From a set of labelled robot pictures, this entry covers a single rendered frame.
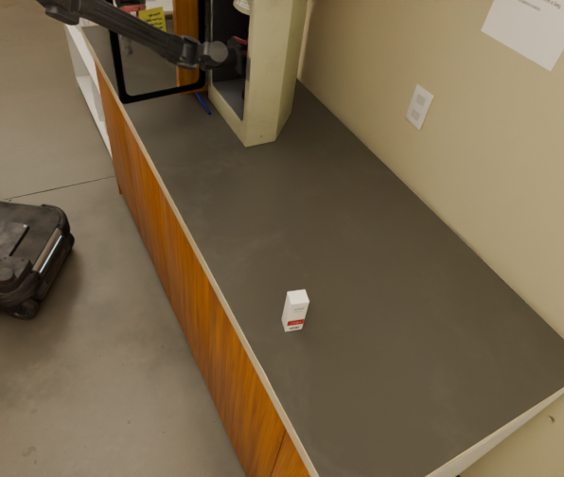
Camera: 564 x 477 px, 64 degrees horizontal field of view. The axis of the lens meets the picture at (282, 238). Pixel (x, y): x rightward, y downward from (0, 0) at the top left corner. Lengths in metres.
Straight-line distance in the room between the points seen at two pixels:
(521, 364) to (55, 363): 1.72
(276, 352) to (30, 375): 1.35
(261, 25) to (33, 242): 1.42
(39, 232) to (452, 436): 1.87
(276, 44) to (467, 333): 0.91
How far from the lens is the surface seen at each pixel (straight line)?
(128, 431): 1.96
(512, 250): 1.34
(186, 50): 1.44
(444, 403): 1.06
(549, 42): 1.19
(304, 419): 0.95
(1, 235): 2.32
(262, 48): 1.36
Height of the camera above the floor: 1.81
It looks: 46 degrees down
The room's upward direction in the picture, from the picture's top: 10 degrees clockwise
